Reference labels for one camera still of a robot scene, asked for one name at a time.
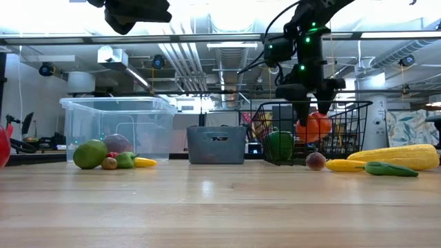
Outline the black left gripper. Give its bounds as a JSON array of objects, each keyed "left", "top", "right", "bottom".
[{"left": 86, "top": 0, "right": 172, "bottom": 36}]

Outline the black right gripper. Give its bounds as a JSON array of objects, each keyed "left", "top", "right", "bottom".
[{"left": 275, "top": 27, "right": 347, "bottom": 127}]

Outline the large green bell pepper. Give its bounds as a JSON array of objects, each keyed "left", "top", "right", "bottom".
[{"left": 267, "top": 126, "right": 294, "bottom": 161}]

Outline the yellow banana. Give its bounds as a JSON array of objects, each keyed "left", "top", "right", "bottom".
[{"left": 325, "top": 158, "right": 368, "bottom": 173}]

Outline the long yellow squash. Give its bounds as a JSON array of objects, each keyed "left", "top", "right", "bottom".
[{"left": 347, "top": 143, "right": 441, "bottom": 172}]

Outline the small green chili pepper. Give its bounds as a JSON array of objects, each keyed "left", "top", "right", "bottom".
[{"left": 356, "top": 161, "right": 420, "bottom": 178}]

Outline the green orange mango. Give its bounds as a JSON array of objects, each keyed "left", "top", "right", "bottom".
[{"left": 72, "top": 138, "right": 109, "bottom": 170}]

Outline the small yellow chili pepper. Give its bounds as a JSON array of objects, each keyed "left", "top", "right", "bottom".
[{"left": 134, "top": 157, "right": 158, "bottom": 169}]

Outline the dark grey monitor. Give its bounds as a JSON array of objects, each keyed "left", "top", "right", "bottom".
[{"left": 271, "top": 105, "right": 297, "bottom": 127}]

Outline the white ceiling unit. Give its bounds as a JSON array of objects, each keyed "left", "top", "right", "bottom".
[{"left": 96, "top": 45, "right": 129, "bottom": 72}]

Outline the white round column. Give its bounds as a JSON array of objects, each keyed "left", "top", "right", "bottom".
[{"left": 358, "top": 74, "right": 389, "bottom": 152}]

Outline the overhead rig light bar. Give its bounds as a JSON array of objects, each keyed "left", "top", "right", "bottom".
[{"left": 0, "top": 30, "right": 441, "bottom": 45}]

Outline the white cylindrical tank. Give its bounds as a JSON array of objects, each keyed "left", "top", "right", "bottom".
[{"left": 67, "top": 71, "right": 96, "bottom": 94}]

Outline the grey plastic basket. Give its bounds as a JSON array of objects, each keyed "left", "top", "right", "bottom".
[{"left": 186, "top": 125, "right": 247, "bottom": 165}]

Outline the clear plastic bin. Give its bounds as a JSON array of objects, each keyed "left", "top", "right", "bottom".
[{"left": 59, "top": 96, "right": 177, "bottom": 162}]

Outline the white ceiling lamp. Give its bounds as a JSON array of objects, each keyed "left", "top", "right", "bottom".
[{"left": 206, "top": 42, "right": 258, "bottom": 50}]

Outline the black background crossbar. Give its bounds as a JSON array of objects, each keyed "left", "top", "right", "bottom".
[{"left": 67, "top": 89, "right": 441, "bottom": 96}]

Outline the small green bell pepper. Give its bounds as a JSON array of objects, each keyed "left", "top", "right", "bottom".
[{"left": 115, "top": 151, "right": 138, "bottom": 169}]

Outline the black tilted monitor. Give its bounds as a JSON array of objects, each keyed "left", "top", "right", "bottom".
[{"left": 21, "top": 112, "right": 34, "bottom": 135}]

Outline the black wire basket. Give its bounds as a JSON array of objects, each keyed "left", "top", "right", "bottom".
[{"left": 250, "top": 100, "right": 373, "bottom": 166}]

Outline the round black ceiling camera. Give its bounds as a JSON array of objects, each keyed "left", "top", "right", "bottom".
[
  {"left": 399, "top": 54, "right": 416, "bottom": 68},
  {"left": 38, "top": 61, "right": 55, "bottom": 77},
  {"left": 151, "top": 54, "right": 166, "bottom": 70}
]

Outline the yellow hanging cord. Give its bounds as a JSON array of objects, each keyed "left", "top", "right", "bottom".
[{"left": 329, "top": 20, "right": 337, "bottom": 103}]

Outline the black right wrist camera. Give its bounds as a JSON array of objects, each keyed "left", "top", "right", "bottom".
[{"left": 263, "top": 35, "right": 296, "bottom": 67}]

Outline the pink yellow wall picture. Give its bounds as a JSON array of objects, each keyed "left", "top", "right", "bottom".
[{"left": 240, "top": 110, "right": 273, "bottom": 138}]

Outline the silver ceiling duct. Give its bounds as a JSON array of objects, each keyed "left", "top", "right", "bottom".
[{"left": 215, "top": 48, "right": 249, "bottom": 101}]

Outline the leaf pattern wall picture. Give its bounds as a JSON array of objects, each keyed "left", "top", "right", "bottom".
[{"left": 385, "top": 109, "right": 441, "bottom": 149}]

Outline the silver spiral duct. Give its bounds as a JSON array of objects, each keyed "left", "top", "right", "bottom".
[{"left": 370, "top": 38, "right": 441, "bottom": 69}]

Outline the black table frame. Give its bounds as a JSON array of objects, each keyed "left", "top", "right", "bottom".
[{"left": 6, "top": 151, "right": 276, "bottom": 168}]

